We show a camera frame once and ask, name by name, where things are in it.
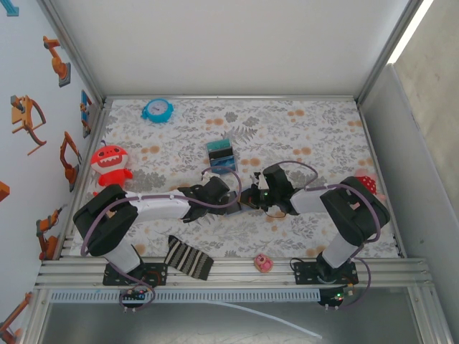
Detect thin white tube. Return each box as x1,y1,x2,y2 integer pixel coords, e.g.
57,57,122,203
200,300,323,340

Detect orange gripper machine sticker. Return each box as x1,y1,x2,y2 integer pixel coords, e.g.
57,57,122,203
9,95,48,157

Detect aluminium frame bar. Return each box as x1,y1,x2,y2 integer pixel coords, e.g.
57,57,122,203
35,0,108,105
103,93,361,103
354,0,437,107
59,102,113,261
35,257,433,290

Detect black beige striped sock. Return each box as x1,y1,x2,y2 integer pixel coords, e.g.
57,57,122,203
164,234,215,281

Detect small pink bear figurine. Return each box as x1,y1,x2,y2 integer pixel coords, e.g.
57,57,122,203
253,253,274,272

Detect red shark plush toy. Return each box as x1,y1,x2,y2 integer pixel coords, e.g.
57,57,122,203
89,141,134,197

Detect floral patterned tablecloth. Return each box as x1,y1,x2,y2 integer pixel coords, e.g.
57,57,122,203
71,98,402,259

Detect blue orange machine sticker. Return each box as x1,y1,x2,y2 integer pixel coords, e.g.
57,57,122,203
78,89,95,139

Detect black VIP card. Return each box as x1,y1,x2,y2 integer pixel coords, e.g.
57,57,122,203
209,148,235,161

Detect blue VIP card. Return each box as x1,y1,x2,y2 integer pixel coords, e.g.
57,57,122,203
209,156,238,176

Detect small circuit board with LEDs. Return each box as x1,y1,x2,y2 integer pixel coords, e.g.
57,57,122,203
121,288,148,301
318,286,354,310

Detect blue round alarm clock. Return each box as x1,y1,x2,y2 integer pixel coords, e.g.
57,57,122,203
141,98,175,125

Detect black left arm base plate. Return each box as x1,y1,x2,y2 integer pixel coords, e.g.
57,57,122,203
103,262,169,287

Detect pink polka dot plush toy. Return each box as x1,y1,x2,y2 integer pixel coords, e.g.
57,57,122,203
353,170,387,201

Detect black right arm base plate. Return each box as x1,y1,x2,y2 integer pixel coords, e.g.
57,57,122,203
293,259,359,286

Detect clear acrylic card box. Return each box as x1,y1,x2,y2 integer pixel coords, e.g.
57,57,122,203
205,138,240,177

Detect white slotted cable duct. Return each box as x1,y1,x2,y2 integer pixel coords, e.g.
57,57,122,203
48,289,321,302

